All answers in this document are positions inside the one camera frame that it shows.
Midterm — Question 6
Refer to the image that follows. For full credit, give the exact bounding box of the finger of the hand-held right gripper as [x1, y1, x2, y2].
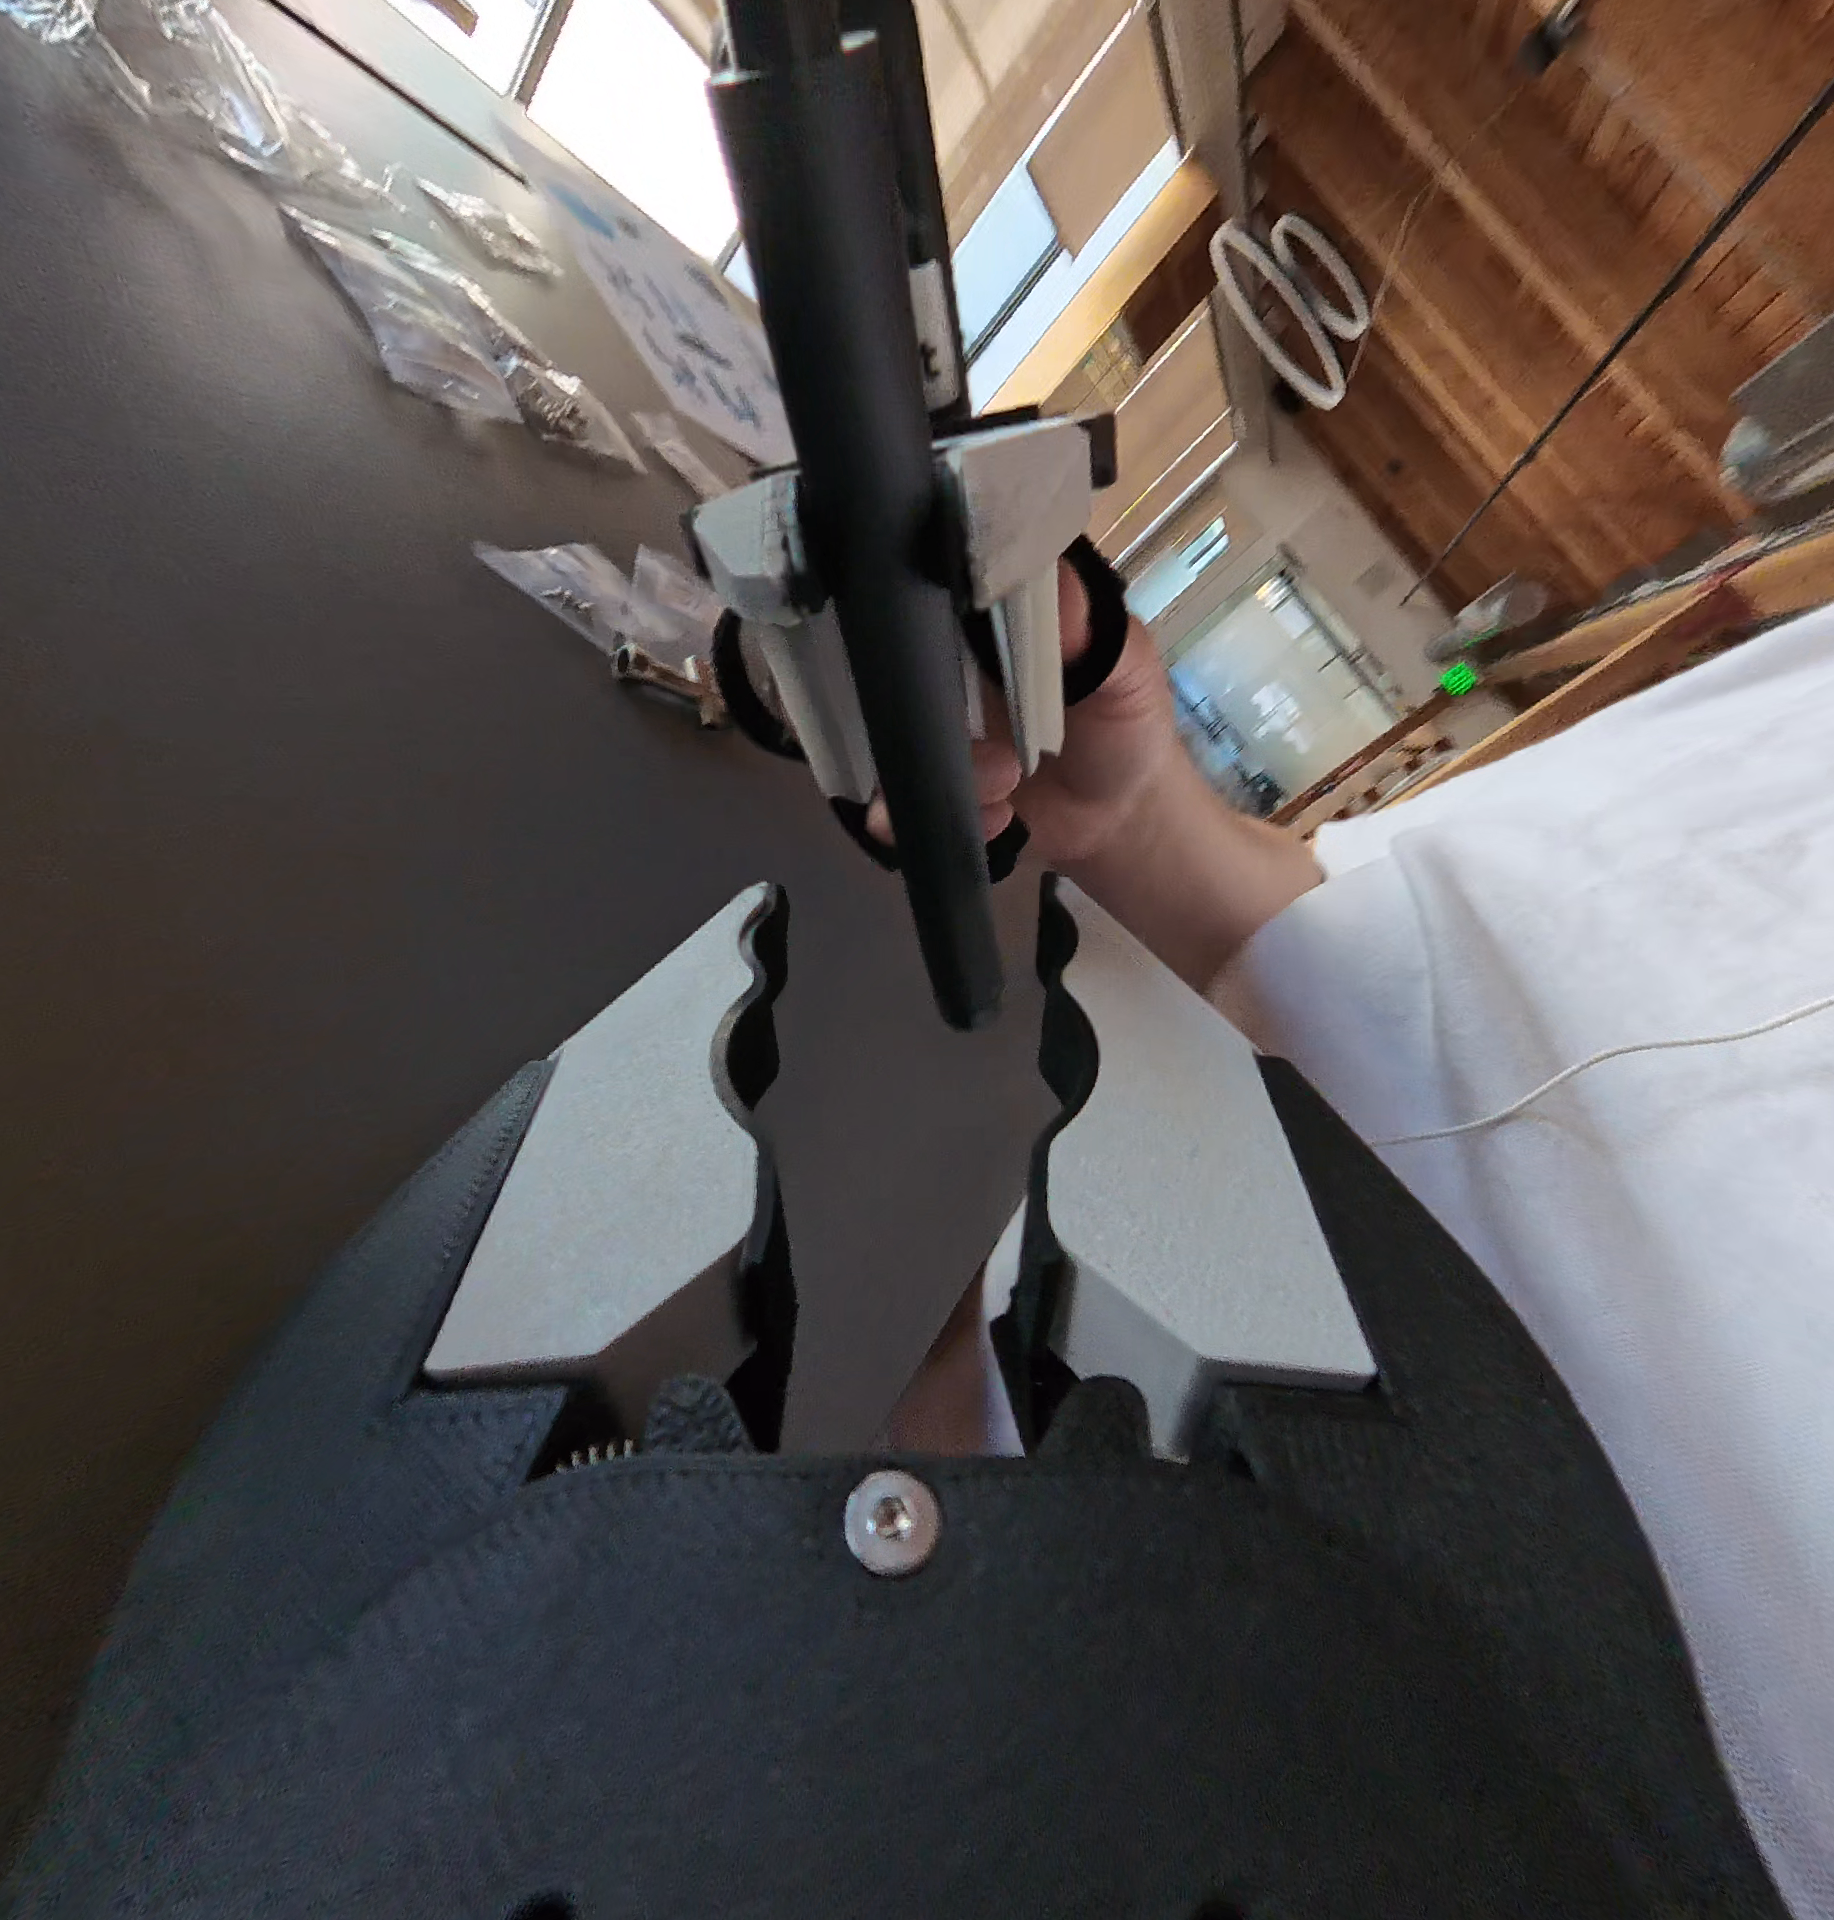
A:
[686, 468, 883, 808]
[936, 419, 1095, 762]

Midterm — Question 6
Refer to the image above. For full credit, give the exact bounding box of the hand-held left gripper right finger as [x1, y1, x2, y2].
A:
[991, 872, 1384, 1460]

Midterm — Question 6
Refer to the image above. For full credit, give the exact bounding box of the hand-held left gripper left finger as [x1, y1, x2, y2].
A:
[421, 881, 797, 1453]

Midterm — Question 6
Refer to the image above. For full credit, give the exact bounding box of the black screwdriver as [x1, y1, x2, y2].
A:
[705, 0, 1010, 1037]

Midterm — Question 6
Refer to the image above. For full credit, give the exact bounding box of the person's right forearm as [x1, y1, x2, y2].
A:
[1159, 823, 1325, 1003]

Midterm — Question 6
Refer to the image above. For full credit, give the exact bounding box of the dark desk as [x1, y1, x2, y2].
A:
[0, 0, 1076, 1920]

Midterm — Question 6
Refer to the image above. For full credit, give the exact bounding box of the person's right hand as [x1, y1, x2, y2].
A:
[866, 562, 1285, 910]

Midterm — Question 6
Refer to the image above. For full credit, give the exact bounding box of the clear bag with white label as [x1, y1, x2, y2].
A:
[623, 543, 728, 639]

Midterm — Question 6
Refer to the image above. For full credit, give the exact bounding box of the metal cross wrench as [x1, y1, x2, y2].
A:
[609, 635, 733, 732]

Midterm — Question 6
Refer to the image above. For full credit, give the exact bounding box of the clear bag of screws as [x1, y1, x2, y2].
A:
[474, 540, 633, 623]

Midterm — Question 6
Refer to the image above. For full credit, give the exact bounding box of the white printed paper sheet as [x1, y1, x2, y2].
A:
[490, 113, 799, 470]

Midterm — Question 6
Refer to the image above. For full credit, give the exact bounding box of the bright window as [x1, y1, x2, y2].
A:
[392, 0, 754, 255]

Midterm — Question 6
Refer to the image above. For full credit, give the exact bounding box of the crumpled clear plastic bag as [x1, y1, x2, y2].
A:
[86, 0, 311, 168]

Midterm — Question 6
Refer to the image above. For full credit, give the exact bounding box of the white ring lamp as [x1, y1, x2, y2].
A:
[1212, 225, 1348, 412]
[1266, 208, 1380, 343]

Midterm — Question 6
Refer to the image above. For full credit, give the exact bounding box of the white earbud cable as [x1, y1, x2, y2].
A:
[1366, 982, 1834, 1153]

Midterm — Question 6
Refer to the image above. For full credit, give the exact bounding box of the grey metal duct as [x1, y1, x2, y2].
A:
[1726, 321, 1834, 505]

